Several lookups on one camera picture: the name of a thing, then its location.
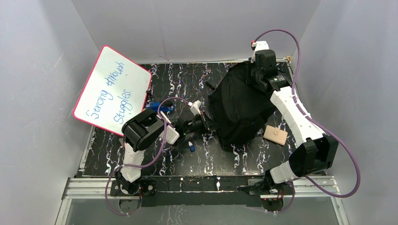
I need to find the blue stapler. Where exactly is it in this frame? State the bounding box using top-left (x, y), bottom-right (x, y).
top-left (145, 100), bottom-right (175, 112)

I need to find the pink-framed whiteboard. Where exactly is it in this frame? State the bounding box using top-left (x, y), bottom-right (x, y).
top-left (73, 45), bottom-right (152, 135)

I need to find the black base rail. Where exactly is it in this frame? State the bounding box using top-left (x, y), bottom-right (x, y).
top-left (109, 176), bottom-right (291, 210)

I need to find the black student backpack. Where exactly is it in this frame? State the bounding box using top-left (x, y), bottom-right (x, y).
top-left (208, 62), bottom-right (276, 147)

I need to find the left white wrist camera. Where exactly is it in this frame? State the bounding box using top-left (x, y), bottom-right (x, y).
top-left (188, 100), bottom-right (202, 116)

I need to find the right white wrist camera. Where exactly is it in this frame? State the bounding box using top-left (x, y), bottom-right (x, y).
top-left (250, 40), bottom-right (269, 63)

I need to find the beige snap wallet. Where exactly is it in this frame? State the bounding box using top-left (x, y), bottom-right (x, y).
top-left (263, 125), bottom-right (288, 146)

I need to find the small blue white bottle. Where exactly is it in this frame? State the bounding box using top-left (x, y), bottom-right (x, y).
top-left (188, 141), bottom-right (196, 152)

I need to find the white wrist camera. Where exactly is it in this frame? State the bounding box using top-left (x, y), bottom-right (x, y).
top-left (188, 100), bottom-right (202, 116)
top-left (250, 40), bottom-right (269, 63)

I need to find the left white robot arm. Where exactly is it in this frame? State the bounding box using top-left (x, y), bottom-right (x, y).
top-left (115, 106), bottom-right (219, 195)

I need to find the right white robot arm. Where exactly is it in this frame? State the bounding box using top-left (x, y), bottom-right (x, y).
top-left (250, 49), bottom-right (338, 194)

